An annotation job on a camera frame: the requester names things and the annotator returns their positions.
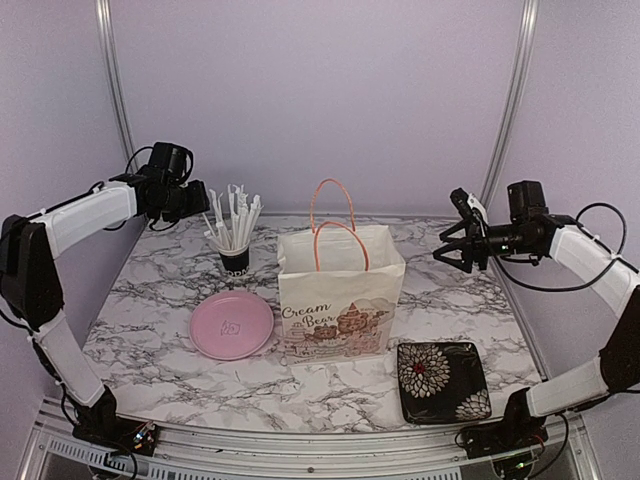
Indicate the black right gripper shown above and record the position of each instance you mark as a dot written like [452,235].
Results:
[473,240]

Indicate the black floral square plate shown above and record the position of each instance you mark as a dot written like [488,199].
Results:
[441,383]

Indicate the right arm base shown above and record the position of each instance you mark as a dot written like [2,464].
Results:
[517,429]

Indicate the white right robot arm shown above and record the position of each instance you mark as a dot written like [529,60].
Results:
[604,273]

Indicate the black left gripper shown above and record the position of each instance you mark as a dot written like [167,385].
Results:
[199,203]

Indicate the cream bear paper bag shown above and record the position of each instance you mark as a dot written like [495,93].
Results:
[339,286]

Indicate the pink round plate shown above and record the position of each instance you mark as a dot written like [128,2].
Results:
[231,325]

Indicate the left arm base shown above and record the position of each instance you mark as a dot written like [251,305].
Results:
[100,424]

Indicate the white wrapped straws bundle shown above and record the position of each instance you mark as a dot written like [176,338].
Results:
[235,217]

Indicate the black cup holding straws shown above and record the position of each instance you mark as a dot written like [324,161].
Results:
[235,262]

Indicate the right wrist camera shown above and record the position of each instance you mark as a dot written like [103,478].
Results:
[468,205]

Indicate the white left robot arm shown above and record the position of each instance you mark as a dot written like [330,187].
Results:
[30,283]

